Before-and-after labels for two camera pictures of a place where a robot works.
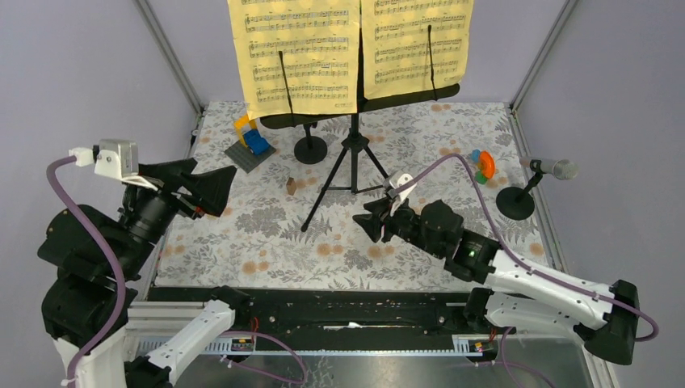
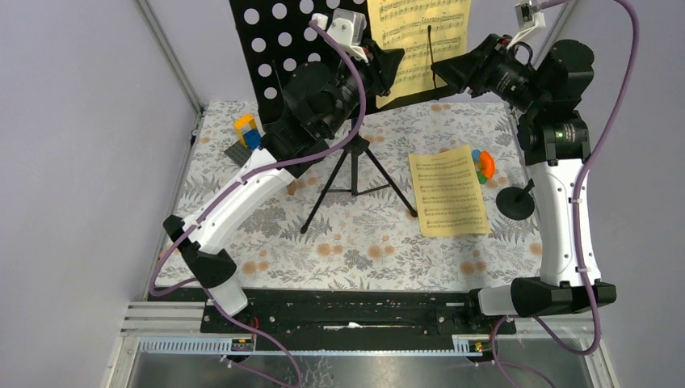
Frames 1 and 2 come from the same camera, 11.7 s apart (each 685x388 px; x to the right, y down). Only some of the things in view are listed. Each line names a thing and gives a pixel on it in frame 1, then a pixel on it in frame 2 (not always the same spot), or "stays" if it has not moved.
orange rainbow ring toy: (485, 165) stays
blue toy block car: (258, 144) stays
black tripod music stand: (345, 176) → (278, 35)
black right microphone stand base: (516, 204) stays
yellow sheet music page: (396, 45) stays
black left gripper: (212, 187) → (381, 69)
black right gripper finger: (371, 224) → (459, 73)
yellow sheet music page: (318, 40) → (447, 195)
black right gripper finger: (380, 206) → (483, 49)
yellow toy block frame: (243, 125) stays
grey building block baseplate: (245, 158) stays
